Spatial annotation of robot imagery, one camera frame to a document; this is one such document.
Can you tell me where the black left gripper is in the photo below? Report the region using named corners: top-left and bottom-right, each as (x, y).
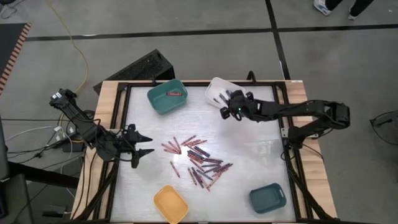
top-left (116, 123), bottom-right (155, 158)

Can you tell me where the white plastic bin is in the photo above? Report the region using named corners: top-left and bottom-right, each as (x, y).
top-left (204, 77), bottom-right (246, 114)

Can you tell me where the teal plastic bin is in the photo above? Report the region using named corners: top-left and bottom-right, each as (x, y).
top-left (146, 78), bottom-right (188, 116)

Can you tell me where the yellow plastic bin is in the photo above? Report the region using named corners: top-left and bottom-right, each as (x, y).
top-left (153, 184), bottom-right (190, 224)

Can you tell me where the black power adapter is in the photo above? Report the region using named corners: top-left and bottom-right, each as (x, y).
top-left (62, 141), bottom-right (86, 153)

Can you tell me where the blue-grey plastic bin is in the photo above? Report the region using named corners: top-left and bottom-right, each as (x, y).
top-left (248, 182), bottom-right (287, 215)

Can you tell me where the black floor beam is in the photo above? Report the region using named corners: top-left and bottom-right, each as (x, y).
top-left (7, 161), bottom-right (80, 189)

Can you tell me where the person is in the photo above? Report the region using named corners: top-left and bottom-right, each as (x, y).
top-left (313, 0), bottom-right (376, 21)

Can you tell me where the black mat orange striped edge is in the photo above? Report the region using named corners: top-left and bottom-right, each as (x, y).
top-left (0, 22), bottom-right (32, 94)

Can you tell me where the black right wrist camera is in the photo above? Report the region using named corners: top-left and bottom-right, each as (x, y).
top-left (219, 106), bottom-right (231, 121)

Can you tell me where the yellow cable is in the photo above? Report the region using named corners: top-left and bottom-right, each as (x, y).
top-left (45, 0), bottom-right (90, 125)

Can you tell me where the white cable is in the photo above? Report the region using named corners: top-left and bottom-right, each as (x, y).
top-left (4, 125), bottom-right (55, 142)

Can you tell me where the black cable loop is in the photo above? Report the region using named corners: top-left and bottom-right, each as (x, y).
top-left (368, 110), bottom-right (398, 162)

